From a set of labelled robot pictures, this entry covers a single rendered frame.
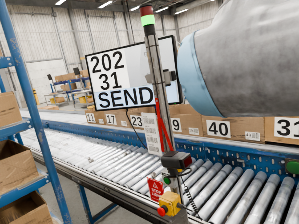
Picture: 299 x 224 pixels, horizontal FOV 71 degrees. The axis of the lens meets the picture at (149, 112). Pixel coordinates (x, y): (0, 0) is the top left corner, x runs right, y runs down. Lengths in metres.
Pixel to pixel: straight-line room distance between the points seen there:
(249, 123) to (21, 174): 1.15
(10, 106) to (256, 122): 1.18
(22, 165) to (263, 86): 0.75
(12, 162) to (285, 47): 0.78
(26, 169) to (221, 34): 0.73
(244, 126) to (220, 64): 1.10
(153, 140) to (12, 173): 0.53
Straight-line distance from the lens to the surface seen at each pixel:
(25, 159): 0.83
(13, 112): 0.80
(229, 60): 0.29
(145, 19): 0.85
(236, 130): 1.41
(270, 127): 1.34
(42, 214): 0.90
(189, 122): 1.55
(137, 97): 1.02
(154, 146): 0.95
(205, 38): 0.33
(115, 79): 1.07
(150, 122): 0.91
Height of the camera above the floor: 1.45
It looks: 13 degrees down
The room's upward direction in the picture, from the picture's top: 10 degrees counter-clockwise
